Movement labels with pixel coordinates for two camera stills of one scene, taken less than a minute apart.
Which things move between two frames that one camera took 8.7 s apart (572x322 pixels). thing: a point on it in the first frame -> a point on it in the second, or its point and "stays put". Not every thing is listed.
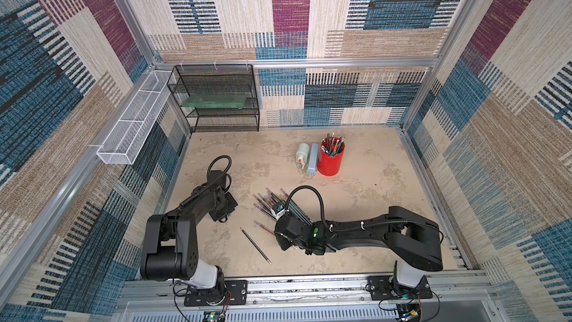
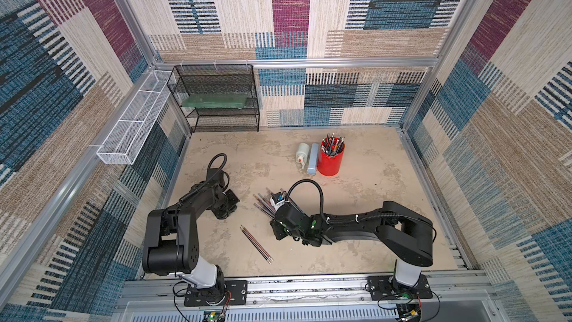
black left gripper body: (230, 205) stays put
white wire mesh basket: (126, 138) stays put
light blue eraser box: (313, 159) stays put
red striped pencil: (264, 227) -> (258, 243)
